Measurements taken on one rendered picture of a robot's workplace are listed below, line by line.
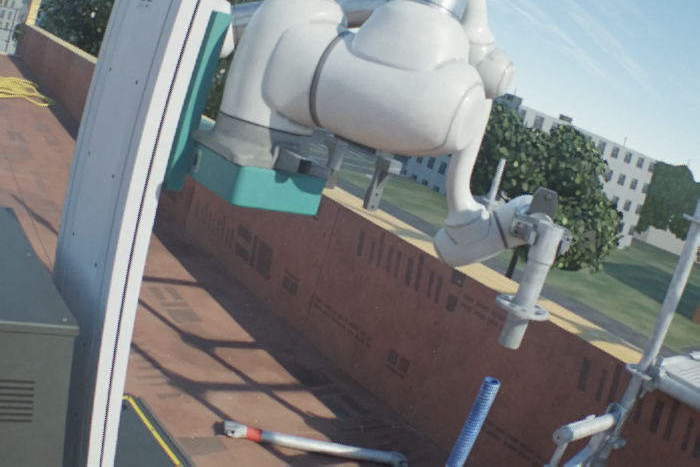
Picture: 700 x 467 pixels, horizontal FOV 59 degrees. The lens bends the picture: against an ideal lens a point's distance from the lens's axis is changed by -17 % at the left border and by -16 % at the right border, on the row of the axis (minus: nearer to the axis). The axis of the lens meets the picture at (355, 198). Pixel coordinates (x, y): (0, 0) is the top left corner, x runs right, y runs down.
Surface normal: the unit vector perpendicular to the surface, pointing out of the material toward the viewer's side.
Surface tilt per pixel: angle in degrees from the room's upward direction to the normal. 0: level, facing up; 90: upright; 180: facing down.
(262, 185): 90
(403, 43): 77
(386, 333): 90
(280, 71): 91
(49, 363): 90
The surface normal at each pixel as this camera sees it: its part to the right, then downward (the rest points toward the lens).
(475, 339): -0.77, -0.13
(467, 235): -0.12, 0.17
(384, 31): -0.44, -0.26
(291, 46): -0.29, -0.11
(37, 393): 0.61, 0.31
